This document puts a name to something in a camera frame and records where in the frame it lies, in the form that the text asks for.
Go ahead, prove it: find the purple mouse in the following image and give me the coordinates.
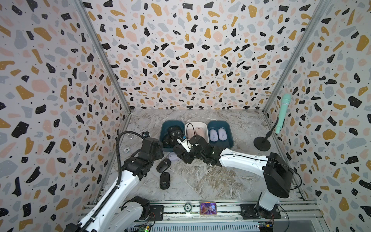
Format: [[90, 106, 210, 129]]
[[217, 128, 228, 141], [168, 152, 180, 162], [209, 129, 218, 142]]

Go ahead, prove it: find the black mouse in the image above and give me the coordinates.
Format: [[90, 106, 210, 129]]
[[162, 134, 172, 148], [159, 172, 171, 190], [169, 130, 183, 140], [157, 159, 172, 173], [168, 125, 181, 133]]

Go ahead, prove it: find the pink mouse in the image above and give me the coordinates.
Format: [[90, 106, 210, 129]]
[[187, 129, 196, 139], [195, 127, 205, 138]]

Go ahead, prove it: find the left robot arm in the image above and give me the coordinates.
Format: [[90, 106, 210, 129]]
[[64, 137, 163, 232]]

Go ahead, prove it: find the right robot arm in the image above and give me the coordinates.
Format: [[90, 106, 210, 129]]
[[173, 134, 294, 212]]

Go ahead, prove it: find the white storage box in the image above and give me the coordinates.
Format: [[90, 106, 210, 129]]
[[184, 122, 209, 142]]

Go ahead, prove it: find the left teal storage box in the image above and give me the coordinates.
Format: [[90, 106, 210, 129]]
[[159, 120, 185, 152]]

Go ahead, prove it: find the teal storage box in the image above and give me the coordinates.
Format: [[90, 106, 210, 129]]
[[207, 120, 234, 149], [159, 120, 185, 152]]

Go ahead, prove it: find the right teal storage box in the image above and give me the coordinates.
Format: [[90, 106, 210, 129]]
[[207, 120, 234, 149]]

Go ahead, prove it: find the small colourful screen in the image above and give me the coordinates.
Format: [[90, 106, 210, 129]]
[[200, 202, 217, 216]]

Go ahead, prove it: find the green microphone on stand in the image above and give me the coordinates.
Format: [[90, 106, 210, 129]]
[[254, 94, 291, 151]]

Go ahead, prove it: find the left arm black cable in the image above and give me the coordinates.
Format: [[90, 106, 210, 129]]
[[75, 131, 146, 232]]

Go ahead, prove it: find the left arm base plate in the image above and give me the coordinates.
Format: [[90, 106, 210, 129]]
[[135, 205, 164, 223]]

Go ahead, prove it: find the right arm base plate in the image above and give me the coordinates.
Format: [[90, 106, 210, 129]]
[[240, 203, 281, 219]]

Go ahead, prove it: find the aluminium front rail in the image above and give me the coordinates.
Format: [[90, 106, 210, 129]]
[[76, 200, 328, 232]]

